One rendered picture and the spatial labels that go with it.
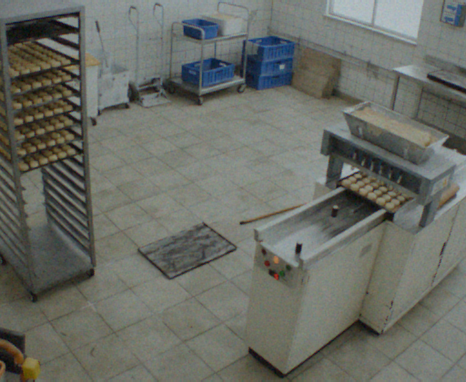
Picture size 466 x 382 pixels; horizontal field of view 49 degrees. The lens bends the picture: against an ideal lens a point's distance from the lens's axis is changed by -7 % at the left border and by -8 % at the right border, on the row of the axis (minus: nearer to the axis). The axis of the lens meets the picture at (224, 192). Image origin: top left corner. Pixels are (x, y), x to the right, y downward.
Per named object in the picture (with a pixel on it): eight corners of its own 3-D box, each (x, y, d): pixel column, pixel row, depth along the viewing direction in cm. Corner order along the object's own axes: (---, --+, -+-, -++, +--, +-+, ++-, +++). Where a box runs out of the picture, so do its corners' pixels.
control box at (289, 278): (260, 263, 271) (264, 240, 264) (296, 286, 257) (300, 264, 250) (256, 266, 269) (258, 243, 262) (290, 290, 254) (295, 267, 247)
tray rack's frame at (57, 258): (99, 275, 354) (87, 5, 264) (34, 305, 322) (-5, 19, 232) (54, 231, 392) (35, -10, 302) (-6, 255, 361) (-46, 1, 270)
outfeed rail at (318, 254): (471, 158, 368) (472, 150, 365) (473, 160, 366) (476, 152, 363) (296, 268, 246) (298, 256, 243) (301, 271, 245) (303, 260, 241)
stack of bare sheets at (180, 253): (202, 225, 423) (202, 221, 421) (237, 249, 397) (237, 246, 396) (136, 250, 387) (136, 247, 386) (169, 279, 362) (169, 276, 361)
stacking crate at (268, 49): (272, 49, 735) (273, 35, 725) (293, 56, 711) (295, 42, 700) (241, 54, 699) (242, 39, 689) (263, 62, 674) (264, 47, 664)
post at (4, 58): (38, 292, 321) (5, 17, 235) (34, 294, 319) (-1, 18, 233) (35, 289, 323) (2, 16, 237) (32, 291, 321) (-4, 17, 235)
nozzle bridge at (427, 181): (346, 165, 341) (355, 116, 323) (441, 215, 296) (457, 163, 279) (314, 180, 321) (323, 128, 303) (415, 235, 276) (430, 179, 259)
